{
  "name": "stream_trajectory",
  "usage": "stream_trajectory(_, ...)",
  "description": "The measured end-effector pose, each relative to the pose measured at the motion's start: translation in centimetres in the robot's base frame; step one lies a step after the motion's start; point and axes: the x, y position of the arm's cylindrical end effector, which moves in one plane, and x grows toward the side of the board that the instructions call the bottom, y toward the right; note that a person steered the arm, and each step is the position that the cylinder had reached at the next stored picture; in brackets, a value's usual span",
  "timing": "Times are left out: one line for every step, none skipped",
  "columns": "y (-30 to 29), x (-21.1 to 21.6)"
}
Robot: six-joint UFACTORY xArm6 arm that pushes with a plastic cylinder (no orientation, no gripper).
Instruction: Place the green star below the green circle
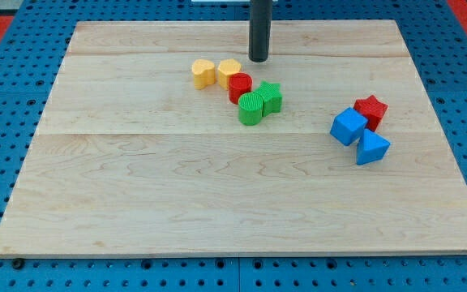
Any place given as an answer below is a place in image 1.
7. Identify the light wooden board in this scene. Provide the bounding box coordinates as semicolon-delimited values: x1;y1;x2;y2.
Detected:
0;20;467;259

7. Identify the yellow hexagon block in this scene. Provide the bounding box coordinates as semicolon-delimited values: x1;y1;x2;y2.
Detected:
217;58;242;90

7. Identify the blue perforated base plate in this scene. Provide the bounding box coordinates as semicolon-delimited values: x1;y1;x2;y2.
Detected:
0;0;467;291

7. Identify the blue triangle block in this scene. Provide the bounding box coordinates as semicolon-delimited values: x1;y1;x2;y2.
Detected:
356;129;391;165

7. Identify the red cylinder block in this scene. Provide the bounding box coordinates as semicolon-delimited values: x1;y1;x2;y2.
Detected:
228;72;253;105

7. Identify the green cylinder block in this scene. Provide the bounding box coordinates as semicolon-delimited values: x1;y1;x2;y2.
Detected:
238;92;263;126

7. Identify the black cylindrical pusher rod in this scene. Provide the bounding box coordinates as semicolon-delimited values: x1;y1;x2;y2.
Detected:
248;0;273;62

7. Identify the red star block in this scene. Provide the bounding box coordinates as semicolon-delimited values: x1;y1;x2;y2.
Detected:
353;95;388;131

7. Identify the green star block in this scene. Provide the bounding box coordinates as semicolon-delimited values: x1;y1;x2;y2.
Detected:
255;80;283;117

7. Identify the blue cube block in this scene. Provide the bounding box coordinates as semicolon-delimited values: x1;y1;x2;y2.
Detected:
330;107;368;146

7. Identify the yellow heart block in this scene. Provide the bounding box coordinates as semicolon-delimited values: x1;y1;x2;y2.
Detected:
191;59;216;90

